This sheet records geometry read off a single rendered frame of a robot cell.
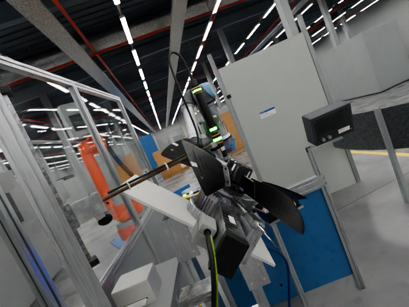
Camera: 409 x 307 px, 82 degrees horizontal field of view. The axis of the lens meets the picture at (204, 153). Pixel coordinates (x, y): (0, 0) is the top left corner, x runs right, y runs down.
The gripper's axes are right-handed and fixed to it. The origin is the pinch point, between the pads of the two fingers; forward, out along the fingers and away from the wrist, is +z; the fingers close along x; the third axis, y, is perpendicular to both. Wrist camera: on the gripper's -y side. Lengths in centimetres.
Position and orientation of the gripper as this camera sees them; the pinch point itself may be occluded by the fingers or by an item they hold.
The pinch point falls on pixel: (208, 118)
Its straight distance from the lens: 109.8
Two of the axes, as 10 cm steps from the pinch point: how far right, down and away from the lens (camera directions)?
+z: 0.1, 1.0, -9.9
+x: -9.2, 3.9, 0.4
